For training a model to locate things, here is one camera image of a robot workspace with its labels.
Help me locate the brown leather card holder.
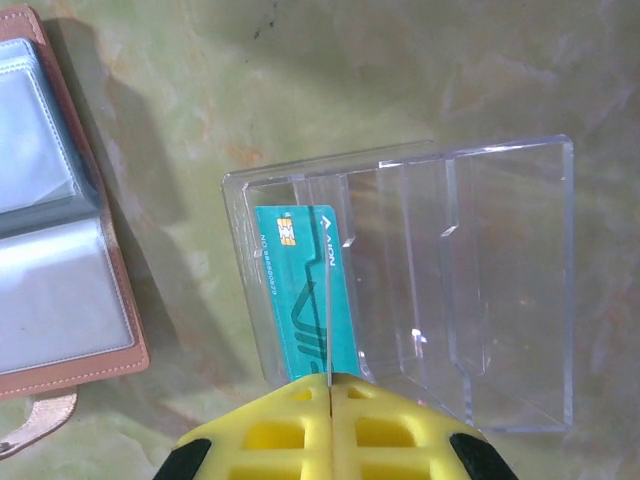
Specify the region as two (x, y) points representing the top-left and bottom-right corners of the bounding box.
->
(0, 3), (152, 455)

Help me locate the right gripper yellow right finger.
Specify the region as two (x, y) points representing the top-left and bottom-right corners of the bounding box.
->
(330, 374), (521, 480)

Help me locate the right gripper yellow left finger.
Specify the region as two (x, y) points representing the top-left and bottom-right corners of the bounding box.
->
(153, 373), (333, 480)

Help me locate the green credit card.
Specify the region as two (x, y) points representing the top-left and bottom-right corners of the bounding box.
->
(254, 203), (362, 389)

